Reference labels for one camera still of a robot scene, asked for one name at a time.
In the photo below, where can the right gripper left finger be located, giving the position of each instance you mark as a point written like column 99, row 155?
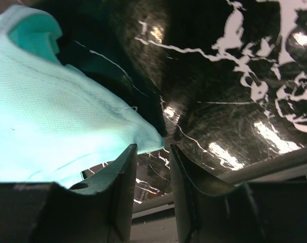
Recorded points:
column 97, row 209

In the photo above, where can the teal t shirt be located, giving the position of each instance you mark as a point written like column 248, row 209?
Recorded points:
column 55, row 122

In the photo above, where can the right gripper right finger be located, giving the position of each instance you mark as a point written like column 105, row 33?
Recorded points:
column 208, row 209

